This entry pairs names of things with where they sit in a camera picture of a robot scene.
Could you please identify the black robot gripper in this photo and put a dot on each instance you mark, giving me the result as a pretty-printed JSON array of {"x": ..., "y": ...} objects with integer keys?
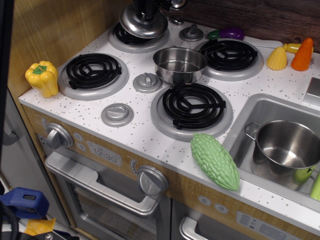
[{"x": 150, "y": 7}]

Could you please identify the round steel pot lid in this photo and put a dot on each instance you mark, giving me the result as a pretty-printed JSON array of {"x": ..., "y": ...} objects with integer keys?
[{"x": 143, "y": 28}]

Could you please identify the large steel pot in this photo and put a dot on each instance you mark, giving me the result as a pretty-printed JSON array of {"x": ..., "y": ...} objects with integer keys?
[{"x": 285, "y": 152}]

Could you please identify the hanging steel ladle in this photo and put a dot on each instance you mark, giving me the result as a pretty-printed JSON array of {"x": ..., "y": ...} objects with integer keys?
[{"x": 178, "y": 4}]

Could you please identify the black rear left burner coil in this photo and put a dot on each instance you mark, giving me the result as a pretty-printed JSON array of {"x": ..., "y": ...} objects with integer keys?
[{"x": 126, "y": 38}]

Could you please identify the black burner coil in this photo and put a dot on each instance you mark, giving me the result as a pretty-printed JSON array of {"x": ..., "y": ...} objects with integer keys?
[
  {"x": 91, "y": 71},
  {"x": 228, "y": 55},
  {"x": 193, "y": 106},
  {"x": 126, "y": 38}
]

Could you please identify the grey rear stove knob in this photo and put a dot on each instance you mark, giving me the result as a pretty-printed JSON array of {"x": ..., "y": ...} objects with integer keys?
[{"x": 191, "y": 34}]

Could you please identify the grey stove knob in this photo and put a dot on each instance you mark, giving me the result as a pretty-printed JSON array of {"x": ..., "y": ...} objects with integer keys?
[
  {"x": 147, "y": 83},
  {"x": 191, "y": 34},
  {"x": 117, "y": 115}
]

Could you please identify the small steel saucepan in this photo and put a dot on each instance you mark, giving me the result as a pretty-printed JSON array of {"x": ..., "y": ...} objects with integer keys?
[{"x": 179, "y": 65}]

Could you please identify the grey middle stove knob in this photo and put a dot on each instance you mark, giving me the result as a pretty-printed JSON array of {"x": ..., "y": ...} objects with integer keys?
[{"x": 147, "y": 83}]

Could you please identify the black front left burner coil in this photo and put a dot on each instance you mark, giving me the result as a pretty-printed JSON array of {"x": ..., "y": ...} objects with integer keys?
[{"x": 91, "y": 71}]

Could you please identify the black rear right burner coil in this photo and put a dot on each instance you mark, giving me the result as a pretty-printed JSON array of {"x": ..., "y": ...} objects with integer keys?
[{"x": 228, "y": 55}]

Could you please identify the purple toy eggplant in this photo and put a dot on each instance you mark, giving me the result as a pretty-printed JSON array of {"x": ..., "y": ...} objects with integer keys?
[{"x": 229, "y": 32}]

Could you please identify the black front right burner coil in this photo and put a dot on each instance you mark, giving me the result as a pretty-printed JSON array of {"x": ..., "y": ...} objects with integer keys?
[{"x": 193, "y": 106}]

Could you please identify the grey front stove knob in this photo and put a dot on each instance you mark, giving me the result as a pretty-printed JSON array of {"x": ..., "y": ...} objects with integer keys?
[{"x": 117, "y": 115}]

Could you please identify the yellow toy bell pepper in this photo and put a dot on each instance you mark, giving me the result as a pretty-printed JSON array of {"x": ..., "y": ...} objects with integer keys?
[{"x": 43, "y": 77}]

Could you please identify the yellow toy corn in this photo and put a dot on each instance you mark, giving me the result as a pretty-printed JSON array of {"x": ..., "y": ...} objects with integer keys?
[{"x": 277, "y": 60}]

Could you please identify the grey toy sink basin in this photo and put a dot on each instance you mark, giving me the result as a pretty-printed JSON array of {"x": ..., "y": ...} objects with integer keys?
[{"x": 261, "y": 109}]

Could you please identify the yellow toy sausage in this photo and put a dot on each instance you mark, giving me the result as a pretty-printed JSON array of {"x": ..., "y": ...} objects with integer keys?
[{"x": 292, "y": 47}]

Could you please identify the silver left oven dial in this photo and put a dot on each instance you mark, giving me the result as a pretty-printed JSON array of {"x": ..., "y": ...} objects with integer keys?
[{"x": 57, "y": 136}]

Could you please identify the silver oven dial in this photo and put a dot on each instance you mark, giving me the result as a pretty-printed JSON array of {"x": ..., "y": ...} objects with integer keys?
[
  {"x": 57, "y": 136},
  {"x": 151, "y": 181}
]

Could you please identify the green toy bitter gourd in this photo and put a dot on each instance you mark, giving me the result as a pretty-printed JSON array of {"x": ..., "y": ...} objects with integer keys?
[{"x": 215, "y": 161}]

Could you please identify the orange toy carrot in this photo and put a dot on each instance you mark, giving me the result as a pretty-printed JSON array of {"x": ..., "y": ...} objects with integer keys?
[{"x": 302, "y": 58}]

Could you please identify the silver right oven dial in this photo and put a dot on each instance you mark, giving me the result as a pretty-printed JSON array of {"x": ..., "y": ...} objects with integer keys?
[{"x": 151, "y": 181}]

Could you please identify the silver faucet base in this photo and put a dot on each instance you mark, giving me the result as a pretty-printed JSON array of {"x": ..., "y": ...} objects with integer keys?
[{"x": 312, "y": 95}]

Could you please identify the green toy vegetable in sink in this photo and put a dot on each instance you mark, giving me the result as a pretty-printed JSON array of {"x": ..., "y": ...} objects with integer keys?
[{"x": 309, "y": 180}]

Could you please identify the blue clamp device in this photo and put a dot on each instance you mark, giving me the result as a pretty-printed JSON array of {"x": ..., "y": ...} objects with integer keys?
[{"x": 26, "y": 203}]

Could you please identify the silver oven door handle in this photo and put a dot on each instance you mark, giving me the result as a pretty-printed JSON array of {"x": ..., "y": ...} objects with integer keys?
[{"x": 87, "y": 178}]

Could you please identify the grey fridge door handle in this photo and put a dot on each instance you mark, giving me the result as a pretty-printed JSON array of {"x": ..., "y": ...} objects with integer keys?
[{"x": 10, "y": 136}]

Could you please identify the silver dishwasher handle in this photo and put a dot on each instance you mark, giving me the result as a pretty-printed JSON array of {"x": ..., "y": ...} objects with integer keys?
[{"x": 187, "y": 229}]

